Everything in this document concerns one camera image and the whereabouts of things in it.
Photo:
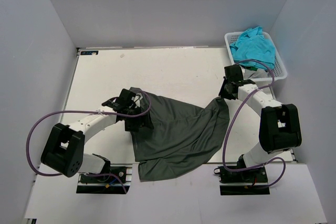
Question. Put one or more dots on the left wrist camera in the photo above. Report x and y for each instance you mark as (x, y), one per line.
(123, 102)

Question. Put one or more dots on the dark grey t shirt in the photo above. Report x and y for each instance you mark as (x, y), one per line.
(184, 137)

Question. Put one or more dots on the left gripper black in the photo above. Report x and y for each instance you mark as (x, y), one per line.
(142, 121)

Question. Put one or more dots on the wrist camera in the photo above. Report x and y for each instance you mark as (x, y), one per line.
(123, 102)
(233, 73)

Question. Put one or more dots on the light grey t shirt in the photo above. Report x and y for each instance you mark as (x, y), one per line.
(255, 74)

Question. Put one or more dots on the turquoise t shirt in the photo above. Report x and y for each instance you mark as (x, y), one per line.
(252, 44)

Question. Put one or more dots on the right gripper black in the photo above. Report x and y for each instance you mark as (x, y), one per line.
(223, 94)

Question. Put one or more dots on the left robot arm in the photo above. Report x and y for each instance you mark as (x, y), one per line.
(64, 150)

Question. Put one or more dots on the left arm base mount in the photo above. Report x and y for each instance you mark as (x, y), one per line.
(117, 181)

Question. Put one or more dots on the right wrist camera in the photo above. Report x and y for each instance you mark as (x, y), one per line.
(233, 73)

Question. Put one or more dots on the blue table label sticker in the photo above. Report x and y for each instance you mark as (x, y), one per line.
(89, 53)

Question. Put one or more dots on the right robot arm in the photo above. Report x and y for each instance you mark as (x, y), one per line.
(279, 127)

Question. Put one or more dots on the white plastic basket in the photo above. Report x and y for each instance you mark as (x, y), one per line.
(279, 69)

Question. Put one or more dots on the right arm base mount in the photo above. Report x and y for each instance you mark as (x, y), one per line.
(251, 182)

